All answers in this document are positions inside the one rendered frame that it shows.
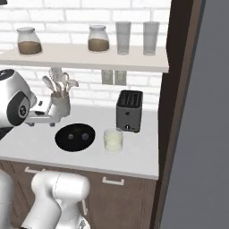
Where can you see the white turner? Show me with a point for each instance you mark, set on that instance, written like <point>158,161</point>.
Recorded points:
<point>72,84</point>

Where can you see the white wall shelf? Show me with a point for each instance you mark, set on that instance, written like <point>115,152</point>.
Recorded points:
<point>89,58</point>

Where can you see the white spoon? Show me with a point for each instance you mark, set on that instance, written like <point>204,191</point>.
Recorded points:
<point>48,83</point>

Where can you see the white utensil pot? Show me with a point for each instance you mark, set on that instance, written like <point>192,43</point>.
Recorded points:
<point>62,104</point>

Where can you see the white spatula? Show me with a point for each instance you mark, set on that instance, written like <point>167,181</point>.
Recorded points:
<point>56,76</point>

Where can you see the ice cube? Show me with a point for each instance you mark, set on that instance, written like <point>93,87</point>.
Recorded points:
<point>71,137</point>
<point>85,136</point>

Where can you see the glass jar with brown contents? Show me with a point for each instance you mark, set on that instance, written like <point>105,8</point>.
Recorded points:
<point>98,38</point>
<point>29,40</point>

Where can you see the grey wall socket plate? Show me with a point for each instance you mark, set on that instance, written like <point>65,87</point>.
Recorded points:
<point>107,77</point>
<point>120,77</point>

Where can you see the dark grey toaster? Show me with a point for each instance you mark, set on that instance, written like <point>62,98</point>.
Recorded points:
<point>129,111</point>

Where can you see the white ladle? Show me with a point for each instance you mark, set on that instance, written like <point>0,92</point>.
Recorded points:
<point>65,80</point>

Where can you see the grey fridge door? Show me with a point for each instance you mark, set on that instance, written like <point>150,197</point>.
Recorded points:
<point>199,134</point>

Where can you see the brown cupboard front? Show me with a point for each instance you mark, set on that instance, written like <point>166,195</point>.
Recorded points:
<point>122,205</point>
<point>23,184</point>

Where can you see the dark brown fridge housing panel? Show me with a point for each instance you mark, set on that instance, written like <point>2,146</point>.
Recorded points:
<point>170,89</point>

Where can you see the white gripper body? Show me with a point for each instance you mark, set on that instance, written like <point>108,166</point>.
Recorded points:
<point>44,117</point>

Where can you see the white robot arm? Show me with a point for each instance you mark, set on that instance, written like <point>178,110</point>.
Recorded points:
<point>12,101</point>

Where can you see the tall empty drinking glass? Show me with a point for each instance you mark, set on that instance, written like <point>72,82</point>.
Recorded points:
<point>123,38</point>
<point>150,38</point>

